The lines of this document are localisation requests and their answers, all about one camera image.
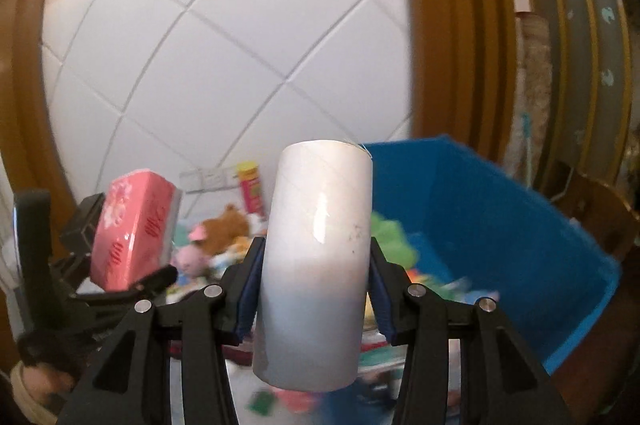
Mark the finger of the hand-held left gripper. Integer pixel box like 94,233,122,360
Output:
60,192,106,257
75,265,179,312

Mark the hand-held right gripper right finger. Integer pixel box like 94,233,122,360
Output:
369,237,573,425

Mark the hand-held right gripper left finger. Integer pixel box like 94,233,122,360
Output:
59,236,266,425

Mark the pink tissue pack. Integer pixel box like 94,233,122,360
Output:
90,170,183,292

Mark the green frog plush toy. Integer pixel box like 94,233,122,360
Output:
370,211,419,269

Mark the white cylindrical bottle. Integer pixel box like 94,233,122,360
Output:
251,140,375,393

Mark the blue plastic container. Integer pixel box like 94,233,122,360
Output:
357,134,623,376

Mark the person's left hand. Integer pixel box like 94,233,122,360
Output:
11,352,77,421

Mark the small pink pig plush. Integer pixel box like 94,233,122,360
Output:
172,242,211,279

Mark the brown teddy bear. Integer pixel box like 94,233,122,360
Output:
192,204,252,257

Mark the small green packet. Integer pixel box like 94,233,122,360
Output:
249,388,276,414

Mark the pink packet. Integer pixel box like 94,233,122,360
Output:
272,388,319,412

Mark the red and yellow chips can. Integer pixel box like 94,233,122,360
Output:
235,161,266,216

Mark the wooden chair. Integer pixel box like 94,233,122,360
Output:
549,160,640,258

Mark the patterned rolled mat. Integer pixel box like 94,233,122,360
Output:
502,11,552,187

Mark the glass door with wooden bars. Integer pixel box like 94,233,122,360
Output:
505,0,640,187

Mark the wooden door frame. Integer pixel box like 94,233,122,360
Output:
0,0,77,218
394,0,517,157

